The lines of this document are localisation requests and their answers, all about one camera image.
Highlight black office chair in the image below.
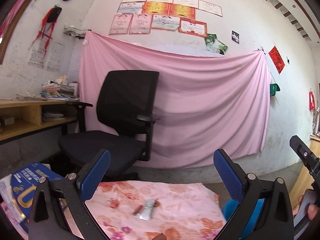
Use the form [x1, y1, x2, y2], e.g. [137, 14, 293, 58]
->
[59, 70, 159, 177]

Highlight green photo poster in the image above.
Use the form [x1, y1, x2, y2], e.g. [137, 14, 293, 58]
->
[204, 34, 228, 55]

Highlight wooden cabinet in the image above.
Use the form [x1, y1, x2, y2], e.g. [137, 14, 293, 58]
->
[290, 135, 320, 207]

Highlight stack of books papers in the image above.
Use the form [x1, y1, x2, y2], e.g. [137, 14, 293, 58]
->
[14, 75, 79, 101]

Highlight person's right hand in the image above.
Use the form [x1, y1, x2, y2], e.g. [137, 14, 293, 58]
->
[292, 195, 320, 222]

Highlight blue cardboard box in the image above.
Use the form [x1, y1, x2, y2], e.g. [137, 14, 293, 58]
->
[1, 162, 63, 232]

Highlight red hanging bag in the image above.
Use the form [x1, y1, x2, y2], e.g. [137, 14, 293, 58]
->
[309, 89, 315, 112]

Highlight floral pink blanket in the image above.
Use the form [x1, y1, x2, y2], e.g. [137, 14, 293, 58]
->
[85, 181, 226, 239]

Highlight green wall holder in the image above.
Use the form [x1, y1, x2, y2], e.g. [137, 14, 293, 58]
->
[270, 83, 280, 96]

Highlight red diamond wall paper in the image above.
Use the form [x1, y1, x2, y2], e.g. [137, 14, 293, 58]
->
[268, 46, 285, 74]

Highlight certificates on wall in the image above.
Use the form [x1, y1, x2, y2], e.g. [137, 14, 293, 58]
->
[109, 0, 223, 37]

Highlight pink hanging cloth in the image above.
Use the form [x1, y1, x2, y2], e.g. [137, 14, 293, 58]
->
[79, 31, 271, 169]

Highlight small dark photo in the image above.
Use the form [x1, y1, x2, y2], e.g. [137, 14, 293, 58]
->
[232, 31, 240, 44]

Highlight wall rack with items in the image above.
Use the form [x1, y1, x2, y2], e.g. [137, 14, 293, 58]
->
[63, 26, 87, 39]

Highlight wooden desk shelf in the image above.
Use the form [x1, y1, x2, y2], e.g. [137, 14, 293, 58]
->
[1, 99, 77, 145]

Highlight wall calendar sheets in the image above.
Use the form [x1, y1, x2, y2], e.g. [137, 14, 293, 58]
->
[27, 38, 65, 72]

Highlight red black wall ornament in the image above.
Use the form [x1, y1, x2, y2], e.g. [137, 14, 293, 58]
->
[31, 5, 62, 56]

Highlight white tube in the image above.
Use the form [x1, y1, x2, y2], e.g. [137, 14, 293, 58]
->
[136, 199, 156, 221]

